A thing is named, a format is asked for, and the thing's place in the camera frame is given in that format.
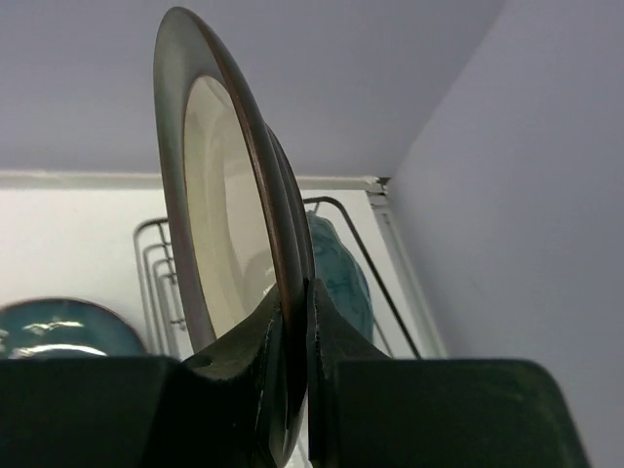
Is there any dark teal blossom plate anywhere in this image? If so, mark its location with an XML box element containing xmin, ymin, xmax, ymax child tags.
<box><xmin>1</xmin><ymin>297</ymin><xmax>148</xmax><ymax>359</ymax></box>

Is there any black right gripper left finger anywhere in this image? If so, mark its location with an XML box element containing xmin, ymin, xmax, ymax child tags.
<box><xmin>1</xmin><ymin>294</ymin><xmax>283</xmax><ymax>467</ymax></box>

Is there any black wire dish rack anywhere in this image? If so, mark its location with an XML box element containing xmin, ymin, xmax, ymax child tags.
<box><xmin>134</xmin><ymin>190</ymin><xmax>422</xmax><ymax>360</ymax></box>

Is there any grey rimmed cream plate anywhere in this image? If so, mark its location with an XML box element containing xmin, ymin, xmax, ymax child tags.
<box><xmin>153</xmin><ymin>7</ymin><xmax>314</xmax><ymax>467</ymax></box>

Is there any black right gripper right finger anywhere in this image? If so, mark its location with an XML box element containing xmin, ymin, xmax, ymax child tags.
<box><xmin>306</xmin><ymin>281</ymin><xmax>589</xmax><ymax>467</ymax></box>

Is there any teal scalloped beaded plate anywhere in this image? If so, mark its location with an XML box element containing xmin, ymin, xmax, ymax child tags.
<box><xmin>306</xmin><ymin>211</ymin><xmax>373</xmax><ymax>342</ymax></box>

